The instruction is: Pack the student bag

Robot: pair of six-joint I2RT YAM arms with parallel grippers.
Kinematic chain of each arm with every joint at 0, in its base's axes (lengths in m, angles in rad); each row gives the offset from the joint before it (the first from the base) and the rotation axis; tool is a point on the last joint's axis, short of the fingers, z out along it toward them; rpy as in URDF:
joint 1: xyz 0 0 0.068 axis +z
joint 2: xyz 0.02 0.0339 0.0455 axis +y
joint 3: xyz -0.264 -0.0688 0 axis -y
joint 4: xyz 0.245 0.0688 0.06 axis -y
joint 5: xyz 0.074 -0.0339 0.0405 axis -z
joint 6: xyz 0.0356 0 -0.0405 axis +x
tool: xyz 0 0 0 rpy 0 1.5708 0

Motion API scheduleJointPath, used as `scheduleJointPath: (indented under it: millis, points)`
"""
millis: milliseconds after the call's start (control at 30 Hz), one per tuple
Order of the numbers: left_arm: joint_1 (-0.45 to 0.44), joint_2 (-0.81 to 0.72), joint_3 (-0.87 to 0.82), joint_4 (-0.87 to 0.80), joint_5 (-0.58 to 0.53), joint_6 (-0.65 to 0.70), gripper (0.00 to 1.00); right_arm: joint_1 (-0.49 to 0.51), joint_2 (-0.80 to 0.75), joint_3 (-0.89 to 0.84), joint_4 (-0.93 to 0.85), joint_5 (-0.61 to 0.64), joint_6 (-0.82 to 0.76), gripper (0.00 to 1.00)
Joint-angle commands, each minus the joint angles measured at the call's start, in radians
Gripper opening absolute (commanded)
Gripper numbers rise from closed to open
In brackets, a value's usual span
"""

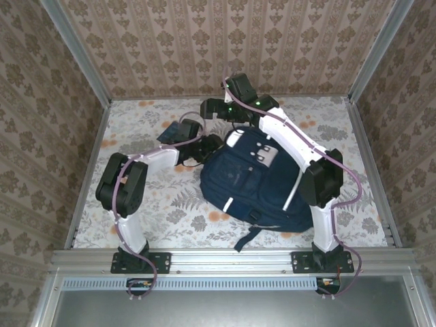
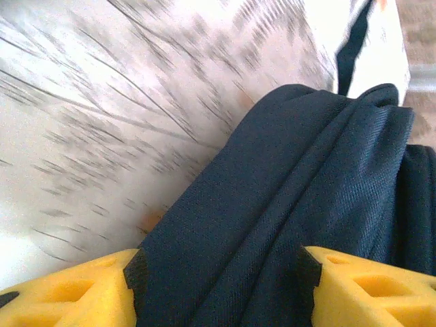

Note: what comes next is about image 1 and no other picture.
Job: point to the navy book with yellow label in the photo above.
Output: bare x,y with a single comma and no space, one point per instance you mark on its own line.
168,133

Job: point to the navy blue backpack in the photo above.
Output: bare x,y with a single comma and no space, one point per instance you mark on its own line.
238,184

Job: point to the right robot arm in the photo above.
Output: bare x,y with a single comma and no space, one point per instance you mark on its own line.
289,136

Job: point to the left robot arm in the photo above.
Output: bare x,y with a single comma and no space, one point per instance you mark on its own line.
133,231

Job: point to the floral tablecloth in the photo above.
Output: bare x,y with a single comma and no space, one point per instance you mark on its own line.
153,109

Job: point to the grey metal panel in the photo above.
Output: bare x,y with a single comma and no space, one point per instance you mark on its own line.
238,310

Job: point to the aluminium table end rail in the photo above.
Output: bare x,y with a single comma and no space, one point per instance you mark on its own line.
153,97

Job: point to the aluminium table side rail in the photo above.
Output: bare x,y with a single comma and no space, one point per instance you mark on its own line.
366,153
93,153

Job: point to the aluminium mounting rail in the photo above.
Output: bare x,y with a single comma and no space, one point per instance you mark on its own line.
231,259

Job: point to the aluminium frame post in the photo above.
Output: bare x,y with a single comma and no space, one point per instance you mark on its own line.
76,51
381,51

